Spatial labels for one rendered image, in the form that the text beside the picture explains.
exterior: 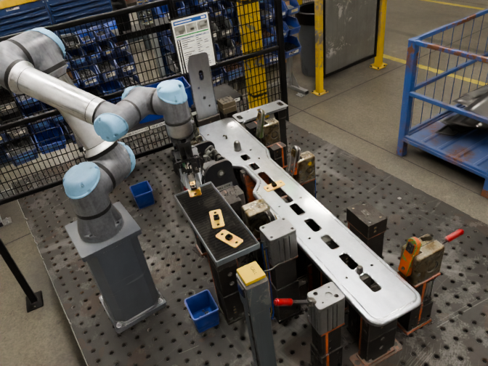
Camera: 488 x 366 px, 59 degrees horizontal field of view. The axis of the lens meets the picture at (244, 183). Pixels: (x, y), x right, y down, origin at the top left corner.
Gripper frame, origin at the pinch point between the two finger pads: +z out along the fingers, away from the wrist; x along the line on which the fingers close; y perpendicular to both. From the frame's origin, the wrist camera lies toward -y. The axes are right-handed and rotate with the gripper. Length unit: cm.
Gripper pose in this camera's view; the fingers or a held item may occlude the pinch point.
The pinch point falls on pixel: (192, 184)
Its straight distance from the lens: 140.2
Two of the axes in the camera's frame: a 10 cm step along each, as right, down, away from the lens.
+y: 2.6, 5.4, -8.0
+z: 1.2, 8.0, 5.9
